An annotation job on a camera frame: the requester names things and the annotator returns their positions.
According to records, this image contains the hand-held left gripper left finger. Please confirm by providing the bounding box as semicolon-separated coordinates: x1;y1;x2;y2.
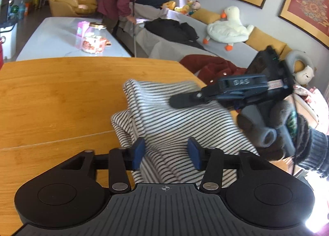
60;137;146;195

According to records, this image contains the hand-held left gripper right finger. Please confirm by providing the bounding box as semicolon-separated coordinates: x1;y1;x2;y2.
187;137;273;195

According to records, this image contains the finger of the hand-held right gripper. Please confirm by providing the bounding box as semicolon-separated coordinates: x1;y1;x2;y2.
169;75;269;109

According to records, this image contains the striped long-sleeve shirt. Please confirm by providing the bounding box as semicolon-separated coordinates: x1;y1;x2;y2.
111;79;261;184

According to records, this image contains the person's right forearm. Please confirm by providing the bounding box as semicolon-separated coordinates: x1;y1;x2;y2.
295;113;329;178

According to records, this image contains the person's right hand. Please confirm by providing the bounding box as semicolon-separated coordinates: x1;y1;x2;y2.
236;98;301;162

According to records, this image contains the grey plush neck pillow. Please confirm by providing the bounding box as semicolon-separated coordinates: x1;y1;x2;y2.
283;50;317;85

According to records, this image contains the yellow sofa cushion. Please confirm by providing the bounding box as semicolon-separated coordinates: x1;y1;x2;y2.
191;8;222;25
245;26;287;55

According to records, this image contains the dark red coat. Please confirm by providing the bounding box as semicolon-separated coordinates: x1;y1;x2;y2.
179;54;248;86

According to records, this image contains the grey sofa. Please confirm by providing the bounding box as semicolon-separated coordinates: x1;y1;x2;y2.
117;2;329;134

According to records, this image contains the white goose plush toy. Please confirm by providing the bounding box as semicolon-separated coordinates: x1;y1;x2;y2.
203;6;255;51

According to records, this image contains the black cloth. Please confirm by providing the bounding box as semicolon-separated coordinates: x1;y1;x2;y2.
144;18;206;51

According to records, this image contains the small plush toys group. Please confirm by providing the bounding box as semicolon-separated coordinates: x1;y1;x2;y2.
175;0;201;16

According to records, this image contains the beige blanket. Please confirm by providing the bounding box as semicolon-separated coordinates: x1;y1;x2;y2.
120;2;170;34

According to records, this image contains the orange yellow plush toy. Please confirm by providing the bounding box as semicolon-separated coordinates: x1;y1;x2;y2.
161;0;177;10

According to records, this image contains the glass jar with gold lid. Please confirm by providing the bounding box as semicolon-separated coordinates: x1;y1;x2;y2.
82;22;107;54

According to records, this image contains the pink small box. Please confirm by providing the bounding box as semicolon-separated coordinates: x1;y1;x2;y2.
76;20;90;37

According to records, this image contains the white coffee table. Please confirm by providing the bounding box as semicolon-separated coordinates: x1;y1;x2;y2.
15;16;132;61

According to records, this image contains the mop handle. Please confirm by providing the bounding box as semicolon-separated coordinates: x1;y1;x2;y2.
130;0;138;58

